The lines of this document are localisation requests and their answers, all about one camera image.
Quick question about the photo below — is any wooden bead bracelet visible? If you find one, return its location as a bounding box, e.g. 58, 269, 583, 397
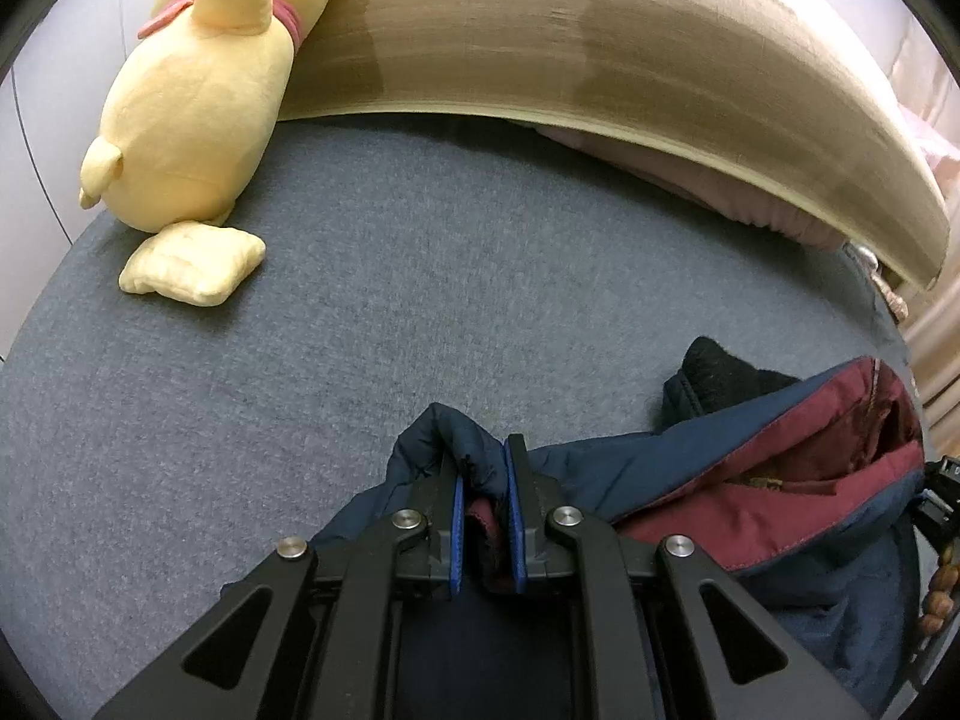
919, 532, 960, 640

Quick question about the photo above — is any yellow plush toy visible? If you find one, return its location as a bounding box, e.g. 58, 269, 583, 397
79, 0, 343, 308

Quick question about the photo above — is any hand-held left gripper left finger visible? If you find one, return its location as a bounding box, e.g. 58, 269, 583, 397
94, 457, 467, 720

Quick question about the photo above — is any beige curtain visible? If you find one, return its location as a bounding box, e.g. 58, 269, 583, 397
902, 289, 960, 425

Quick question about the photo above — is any navy puffer jacket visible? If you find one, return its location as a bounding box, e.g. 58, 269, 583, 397
307, 336, 929, 720

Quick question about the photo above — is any beige woven mat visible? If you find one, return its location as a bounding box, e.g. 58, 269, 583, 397
277, 0, 950, 293

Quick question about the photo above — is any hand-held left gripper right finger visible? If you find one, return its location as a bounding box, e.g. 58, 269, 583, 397
505, 433, 871, 720

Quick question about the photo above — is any pink pillow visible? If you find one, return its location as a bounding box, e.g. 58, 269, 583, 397
536, 124, 850, 253

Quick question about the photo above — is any patterned cloth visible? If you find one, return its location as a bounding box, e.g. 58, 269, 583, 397
846, 240, 910, 325

